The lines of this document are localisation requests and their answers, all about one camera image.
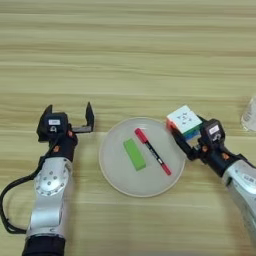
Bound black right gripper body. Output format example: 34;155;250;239
188;143;248;178

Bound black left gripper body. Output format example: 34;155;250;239
46;125;93;163

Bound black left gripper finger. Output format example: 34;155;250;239
36;104;54;143
84;101;95;128

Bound multicoloured puzzle cube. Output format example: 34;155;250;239
165;105;204;140

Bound red and black marker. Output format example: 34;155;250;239
134;127;172;176

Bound clear red-capped water bottle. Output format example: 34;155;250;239
240;94;256;133

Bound black labelled box left gripper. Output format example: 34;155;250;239
41;112;70;134

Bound black labelled box gripper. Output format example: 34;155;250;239
41;112;70;134
199;118;226;146

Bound black labelled box right gripper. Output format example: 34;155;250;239
199;118;226;146

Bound green rectangular block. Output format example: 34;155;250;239
122;138;147;172

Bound round beige plate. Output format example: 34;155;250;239
98;116;186;198

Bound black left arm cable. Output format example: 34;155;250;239
0;146;58;235

